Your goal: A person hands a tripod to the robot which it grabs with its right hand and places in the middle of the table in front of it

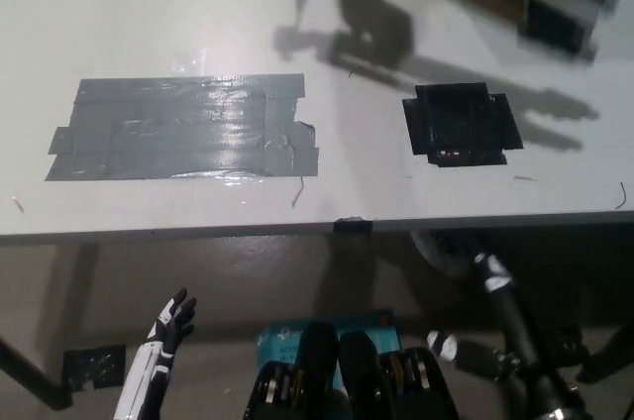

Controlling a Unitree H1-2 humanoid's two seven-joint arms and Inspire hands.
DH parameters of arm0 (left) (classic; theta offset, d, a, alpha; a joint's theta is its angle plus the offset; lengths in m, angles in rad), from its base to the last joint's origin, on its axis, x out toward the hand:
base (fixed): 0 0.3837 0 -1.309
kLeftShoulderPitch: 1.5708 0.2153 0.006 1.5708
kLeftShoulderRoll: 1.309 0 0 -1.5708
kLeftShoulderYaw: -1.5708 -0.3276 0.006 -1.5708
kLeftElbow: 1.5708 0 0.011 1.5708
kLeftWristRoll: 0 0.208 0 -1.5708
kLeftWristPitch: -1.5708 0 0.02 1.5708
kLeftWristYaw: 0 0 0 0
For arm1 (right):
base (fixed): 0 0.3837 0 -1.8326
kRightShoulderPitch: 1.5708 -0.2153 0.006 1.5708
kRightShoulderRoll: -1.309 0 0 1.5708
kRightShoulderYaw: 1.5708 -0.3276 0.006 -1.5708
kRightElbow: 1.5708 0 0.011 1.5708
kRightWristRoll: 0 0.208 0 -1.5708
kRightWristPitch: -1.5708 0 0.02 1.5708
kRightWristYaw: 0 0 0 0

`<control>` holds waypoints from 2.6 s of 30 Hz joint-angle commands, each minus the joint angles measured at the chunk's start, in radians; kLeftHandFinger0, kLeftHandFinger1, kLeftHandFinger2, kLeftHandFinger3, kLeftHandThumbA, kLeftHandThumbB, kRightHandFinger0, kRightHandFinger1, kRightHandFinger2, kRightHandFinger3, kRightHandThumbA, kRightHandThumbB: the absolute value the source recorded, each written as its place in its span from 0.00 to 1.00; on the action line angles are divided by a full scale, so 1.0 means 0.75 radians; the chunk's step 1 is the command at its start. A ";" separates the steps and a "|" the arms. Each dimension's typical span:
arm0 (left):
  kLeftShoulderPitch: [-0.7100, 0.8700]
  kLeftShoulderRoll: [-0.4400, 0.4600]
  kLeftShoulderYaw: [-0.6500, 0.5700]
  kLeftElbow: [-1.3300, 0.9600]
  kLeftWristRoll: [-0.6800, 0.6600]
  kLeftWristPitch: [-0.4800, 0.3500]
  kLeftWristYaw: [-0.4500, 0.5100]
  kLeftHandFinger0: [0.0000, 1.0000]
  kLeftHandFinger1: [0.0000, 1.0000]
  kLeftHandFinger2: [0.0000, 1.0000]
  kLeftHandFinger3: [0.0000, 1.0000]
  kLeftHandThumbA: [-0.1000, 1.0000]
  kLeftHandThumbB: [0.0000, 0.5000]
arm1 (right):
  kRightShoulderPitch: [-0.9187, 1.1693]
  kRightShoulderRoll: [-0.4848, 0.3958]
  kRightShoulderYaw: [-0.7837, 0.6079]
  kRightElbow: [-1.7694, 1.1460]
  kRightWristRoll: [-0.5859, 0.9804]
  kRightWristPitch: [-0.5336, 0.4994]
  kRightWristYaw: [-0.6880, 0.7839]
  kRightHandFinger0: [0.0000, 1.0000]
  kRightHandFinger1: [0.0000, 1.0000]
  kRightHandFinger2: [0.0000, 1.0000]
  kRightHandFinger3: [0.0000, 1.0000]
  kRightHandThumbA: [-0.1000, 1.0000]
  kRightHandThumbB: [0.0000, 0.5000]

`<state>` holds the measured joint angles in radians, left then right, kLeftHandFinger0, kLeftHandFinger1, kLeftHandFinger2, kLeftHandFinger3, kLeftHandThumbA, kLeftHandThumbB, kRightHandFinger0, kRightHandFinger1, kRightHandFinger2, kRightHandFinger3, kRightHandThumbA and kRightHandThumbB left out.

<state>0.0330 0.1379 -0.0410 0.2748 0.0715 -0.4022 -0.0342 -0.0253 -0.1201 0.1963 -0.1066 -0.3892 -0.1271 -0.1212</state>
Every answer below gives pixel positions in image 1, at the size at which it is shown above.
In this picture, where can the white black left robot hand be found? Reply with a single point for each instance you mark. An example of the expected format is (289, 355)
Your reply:
(171, 323)

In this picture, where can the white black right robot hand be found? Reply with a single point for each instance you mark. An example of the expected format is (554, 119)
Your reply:
(490, 274)

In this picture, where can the brown caulking gun tool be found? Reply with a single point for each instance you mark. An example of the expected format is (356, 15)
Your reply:
(560, 19)

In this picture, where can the white round object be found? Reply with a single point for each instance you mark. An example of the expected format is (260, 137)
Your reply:
(436, 254)

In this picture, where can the white tipped dark object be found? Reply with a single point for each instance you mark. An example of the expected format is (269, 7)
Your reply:
(443, 343)

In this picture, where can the teal cardboard box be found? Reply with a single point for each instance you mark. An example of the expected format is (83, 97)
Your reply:
(381, 336)

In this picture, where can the black table leg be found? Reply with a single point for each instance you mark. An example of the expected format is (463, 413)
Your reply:
(609, 355)
(30, 375)

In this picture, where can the small black tape strip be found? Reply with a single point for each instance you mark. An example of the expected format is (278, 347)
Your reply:
(352, 226)

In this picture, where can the thin dark thread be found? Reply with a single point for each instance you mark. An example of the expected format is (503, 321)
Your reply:
(298, 192)
(622, 197)

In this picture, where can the clear tape piece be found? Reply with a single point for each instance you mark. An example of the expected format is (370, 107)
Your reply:
(190, 62)

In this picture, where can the grey duct tape patch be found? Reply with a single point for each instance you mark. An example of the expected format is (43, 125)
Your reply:
(173, 128)

